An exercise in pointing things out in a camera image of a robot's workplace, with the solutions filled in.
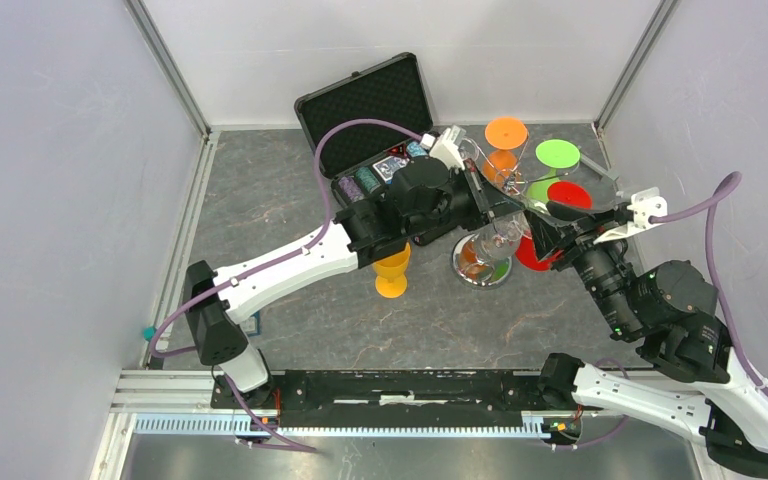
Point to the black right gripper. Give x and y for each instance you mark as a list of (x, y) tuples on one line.
[(546, 234)]

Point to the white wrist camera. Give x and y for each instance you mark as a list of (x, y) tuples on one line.
[(446, 146), (643, 206)]

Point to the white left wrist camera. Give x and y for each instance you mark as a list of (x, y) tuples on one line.
[(446, 146)]

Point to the green blue toy bricks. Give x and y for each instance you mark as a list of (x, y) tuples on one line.
[(252, 326)]

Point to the black poker chip case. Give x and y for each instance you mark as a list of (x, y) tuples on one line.
[(353, 123)]

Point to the green plastic wine glass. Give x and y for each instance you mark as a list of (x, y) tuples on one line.
[(559, 156)]

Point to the blue playing card deck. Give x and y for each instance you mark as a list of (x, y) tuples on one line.
[(387, 167)]

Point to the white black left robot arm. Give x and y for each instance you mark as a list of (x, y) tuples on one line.
[(220, 299)]

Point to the orange plastic wine glass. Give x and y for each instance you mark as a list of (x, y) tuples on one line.
[(504, 135)]

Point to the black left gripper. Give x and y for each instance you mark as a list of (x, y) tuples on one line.
[(487, 203)]

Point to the chrome wire wine glass rack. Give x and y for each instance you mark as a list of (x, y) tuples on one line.
[(464, 262)]

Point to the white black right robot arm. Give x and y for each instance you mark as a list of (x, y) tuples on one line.
[(669, 313)]

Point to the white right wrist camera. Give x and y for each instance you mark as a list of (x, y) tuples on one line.
[(643, 206)]

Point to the yellow plastic wine glass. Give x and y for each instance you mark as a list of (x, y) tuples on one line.
[(391, 281)]

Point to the clear wine glass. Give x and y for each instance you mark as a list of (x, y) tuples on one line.
[(468, 151), (500, 240)]

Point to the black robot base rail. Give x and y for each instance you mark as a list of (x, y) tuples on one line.
[(403, 402)]

